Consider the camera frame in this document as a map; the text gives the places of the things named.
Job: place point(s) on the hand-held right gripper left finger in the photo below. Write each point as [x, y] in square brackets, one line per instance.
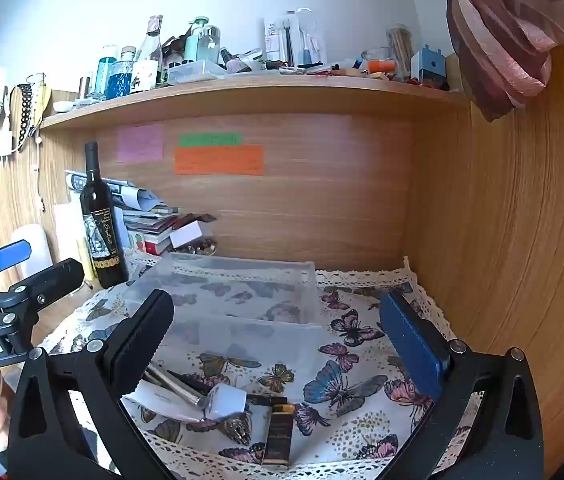
[137, 340]

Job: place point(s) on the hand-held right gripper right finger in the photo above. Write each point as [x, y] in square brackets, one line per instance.
[411, 345]

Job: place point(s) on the silver metal tube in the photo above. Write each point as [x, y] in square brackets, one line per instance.
[177, 385]

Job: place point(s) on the white electric shaver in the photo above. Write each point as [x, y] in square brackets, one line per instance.
[162, 402]

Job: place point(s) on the clear plastic container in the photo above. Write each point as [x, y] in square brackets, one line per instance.
[242, 290]

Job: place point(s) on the gold ornament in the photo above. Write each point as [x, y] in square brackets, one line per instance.
[239, 430]

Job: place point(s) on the black and gold case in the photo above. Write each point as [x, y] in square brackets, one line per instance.
[278, 435]

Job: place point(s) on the white rounded device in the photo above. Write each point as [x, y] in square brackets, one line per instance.
[32, 250]

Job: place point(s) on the white paper sheet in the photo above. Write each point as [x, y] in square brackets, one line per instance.
[67, 232]

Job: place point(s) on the dark wine bottle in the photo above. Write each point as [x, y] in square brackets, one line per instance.
[102, 220]

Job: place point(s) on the butterfly print tablecloth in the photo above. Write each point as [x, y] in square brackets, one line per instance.
[341, 385]

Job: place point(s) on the stack of books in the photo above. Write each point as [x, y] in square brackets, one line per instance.
[149, 232]

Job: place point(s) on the rolled newspaper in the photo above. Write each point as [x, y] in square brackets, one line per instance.
[132, 195]

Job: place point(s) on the white card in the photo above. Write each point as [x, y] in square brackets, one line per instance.
[185, 234]

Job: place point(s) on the yellow hanging pouch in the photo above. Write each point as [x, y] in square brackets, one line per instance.
[42, 102]

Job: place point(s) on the white dish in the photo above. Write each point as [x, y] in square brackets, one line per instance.
[63, 107]

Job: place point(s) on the pink paper note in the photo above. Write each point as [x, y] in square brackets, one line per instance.
[139, 142]

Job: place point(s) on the silver cylinder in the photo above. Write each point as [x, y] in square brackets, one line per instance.
[85, 87]

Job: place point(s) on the orange paper note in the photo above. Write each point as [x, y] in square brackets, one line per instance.
[219, 160]

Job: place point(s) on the green paper note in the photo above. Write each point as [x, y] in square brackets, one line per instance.
[210, 139]

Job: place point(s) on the blue liquid bottle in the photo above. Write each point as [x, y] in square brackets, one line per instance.
[121, 77]

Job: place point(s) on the teal bottle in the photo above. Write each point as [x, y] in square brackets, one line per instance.
[104, 67]

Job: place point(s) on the glass bottle with white label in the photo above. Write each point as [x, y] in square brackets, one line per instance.
[149, 60]

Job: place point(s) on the clear plastic box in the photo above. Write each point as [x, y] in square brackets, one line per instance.
[197, 72]

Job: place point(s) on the mint green pump bottle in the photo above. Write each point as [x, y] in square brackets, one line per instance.
[193, 42]

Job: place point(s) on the blue pencil sharpener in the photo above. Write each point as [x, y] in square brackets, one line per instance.
[429, 70]

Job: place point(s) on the wooden shelf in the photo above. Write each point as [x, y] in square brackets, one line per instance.
[262, 92]

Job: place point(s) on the clear glass bottle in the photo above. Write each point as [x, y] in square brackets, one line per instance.
[210, 45]

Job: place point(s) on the clear glass cup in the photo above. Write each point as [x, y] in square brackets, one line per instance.
[375, 56]

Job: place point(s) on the glass jar with sticks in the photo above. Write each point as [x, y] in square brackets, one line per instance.
[400, 50]

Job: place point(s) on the pink curtain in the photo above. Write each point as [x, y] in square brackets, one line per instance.
[501, 35]

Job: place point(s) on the toothbrush package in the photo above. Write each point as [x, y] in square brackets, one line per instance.
[292, 37]

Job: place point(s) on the white wall charger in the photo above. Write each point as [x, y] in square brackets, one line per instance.
[6, 144]

